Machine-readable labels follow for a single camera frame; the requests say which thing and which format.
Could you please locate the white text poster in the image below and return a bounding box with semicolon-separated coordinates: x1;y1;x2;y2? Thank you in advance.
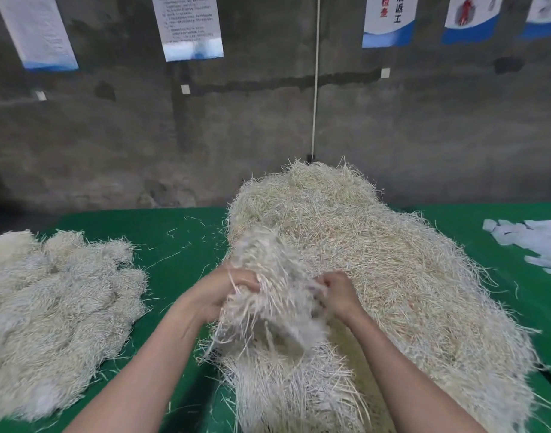
150;0;225;63
0;0;80;72

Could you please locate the pile of white paper strips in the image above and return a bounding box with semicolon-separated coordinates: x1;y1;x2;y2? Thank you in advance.
482;218;551;277

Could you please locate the person's left forearm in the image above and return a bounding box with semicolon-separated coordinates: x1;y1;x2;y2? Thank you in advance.
65;298;215;433

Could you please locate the bundle of pale straw sticks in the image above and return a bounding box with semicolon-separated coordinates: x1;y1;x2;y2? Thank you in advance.
199;227;332;363

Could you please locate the person's right forearm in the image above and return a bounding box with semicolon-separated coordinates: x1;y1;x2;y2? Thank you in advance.
347;306;487;433

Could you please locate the pile of bundled white sticks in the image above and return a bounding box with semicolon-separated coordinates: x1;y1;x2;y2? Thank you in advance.
0;230;151;422

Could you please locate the green table cloth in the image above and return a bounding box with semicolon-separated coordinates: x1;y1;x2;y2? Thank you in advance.
0;203;551;433

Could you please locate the white cord on wall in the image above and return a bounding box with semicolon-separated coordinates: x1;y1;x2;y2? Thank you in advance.
306;0;322;162

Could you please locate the white poster with blue edge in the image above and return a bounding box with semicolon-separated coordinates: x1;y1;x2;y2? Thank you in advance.
361;0;419;48

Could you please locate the large pile of straw sticks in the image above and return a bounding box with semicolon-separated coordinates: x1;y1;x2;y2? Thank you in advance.
210;158;544;433

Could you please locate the person's right hand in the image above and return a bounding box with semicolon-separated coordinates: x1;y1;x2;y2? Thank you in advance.
315;271;365;322

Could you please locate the white poster with grey figure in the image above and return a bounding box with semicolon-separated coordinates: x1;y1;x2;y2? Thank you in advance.
519;0;551;41

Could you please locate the white poster with red figure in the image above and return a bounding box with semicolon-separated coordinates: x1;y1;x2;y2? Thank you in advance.
441;0;506;45

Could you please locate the person's left hand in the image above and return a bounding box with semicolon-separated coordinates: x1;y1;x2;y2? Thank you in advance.
184;263;261;324

